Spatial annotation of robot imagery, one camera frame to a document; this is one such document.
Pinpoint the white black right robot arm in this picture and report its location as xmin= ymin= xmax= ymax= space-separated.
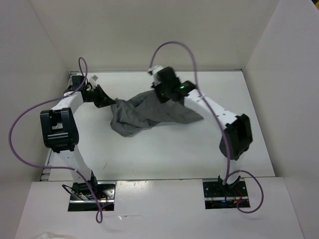
xmin=148 ymin=65 xmax=253 ymax=196

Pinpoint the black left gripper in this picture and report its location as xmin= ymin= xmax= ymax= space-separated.
xmin=85 ymin=84 xmax=116 ymax=108

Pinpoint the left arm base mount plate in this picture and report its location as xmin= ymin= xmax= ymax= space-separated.
xmin=62 ymin=182 xmax=116 ymax=212

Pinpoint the aluminium table edge rail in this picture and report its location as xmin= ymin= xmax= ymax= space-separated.
xmin=39 ymin=71 xmax=77 ymax=181

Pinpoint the white cloth at bottom edge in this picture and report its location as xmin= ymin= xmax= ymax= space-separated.
xmin=34 ymin=233 xmax=73 ymax=239

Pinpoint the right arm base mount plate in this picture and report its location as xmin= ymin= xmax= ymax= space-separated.
xmin=202 ymin=180 xmax=250 ymax=209

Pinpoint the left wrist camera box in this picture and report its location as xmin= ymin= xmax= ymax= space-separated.
xmin=89 ymin=75 xmax=98 ymax=84

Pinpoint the grey pleated skirt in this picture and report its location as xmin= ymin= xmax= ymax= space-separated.
xmin=110 ymin=90 xmax=203 ymax=137

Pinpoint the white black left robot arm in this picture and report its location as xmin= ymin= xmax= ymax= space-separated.
xmin=40 ymin=75 xmax=115 ymax=199

